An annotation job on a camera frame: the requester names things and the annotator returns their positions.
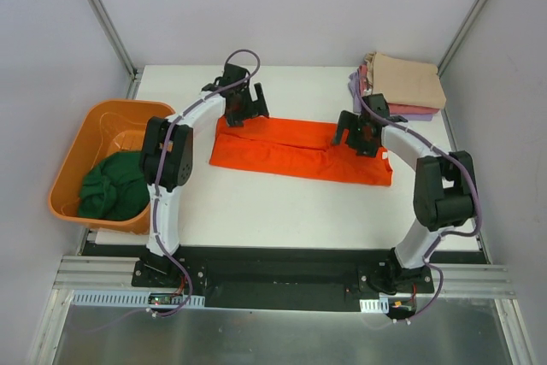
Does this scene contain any orange t-shirt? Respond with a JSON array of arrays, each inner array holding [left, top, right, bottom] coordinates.
[[209, 117, 393, 186]]

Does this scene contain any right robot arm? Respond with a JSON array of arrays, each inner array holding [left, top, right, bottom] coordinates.
[[332, 94, 479, 295]]

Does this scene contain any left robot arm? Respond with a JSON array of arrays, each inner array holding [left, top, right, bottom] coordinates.
[[139, 62, 269, 287]]

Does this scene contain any folded pink t-shirt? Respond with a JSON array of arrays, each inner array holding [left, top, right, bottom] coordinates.
[[355, 59, 446, 115]]

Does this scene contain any folded purple t-shirt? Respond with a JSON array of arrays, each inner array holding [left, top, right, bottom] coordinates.
[[348, 65, 439, 121]]

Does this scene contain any folded beige t-shirt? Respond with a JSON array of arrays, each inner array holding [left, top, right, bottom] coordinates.
[[364, 52, 446, 109]]

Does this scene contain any orange plastic basket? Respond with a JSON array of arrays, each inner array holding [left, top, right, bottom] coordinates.
[[49, 99, 174, 235]]

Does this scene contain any dark green t-shirt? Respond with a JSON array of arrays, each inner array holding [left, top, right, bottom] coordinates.
[[77, 151, 150, 221]]

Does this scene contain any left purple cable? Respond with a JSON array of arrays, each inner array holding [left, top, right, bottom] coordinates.
[[85, 48, 262, 332]]

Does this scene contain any purple cable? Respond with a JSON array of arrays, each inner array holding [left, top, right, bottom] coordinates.
[[85, 48, 262, 332], [357, 74, 485, 331]]

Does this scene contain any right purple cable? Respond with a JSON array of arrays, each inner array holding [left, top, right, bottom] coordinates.
[[357, 74, 485, 331]]

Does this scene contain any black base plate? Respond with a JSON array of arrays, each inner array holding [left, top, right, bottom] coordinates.
[[80, 241, 435, 311]]

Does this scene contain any left aluminium frame post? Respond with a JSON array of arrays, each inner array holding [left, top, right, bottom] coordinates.
[[87, 0, 140, 82]]

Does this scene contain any aluminium frame post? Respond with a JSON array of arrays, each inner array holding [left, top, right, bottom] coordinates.
[[87, 0, 140, 82], [438, 0, 489, 77]]

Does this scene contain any right aluminium frame post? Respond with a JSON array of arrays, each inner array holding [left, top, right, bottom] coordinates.
[[438, 0, 489, 77]]

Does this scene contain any aluminium front rail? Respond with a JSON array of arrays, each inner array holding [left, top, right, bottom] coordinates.
[[53, 256, 138, 290]]

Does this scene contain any white slotted cable duct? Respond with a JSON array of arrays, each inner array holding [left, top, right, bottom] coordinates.
[[72, 290, 205, 309]]

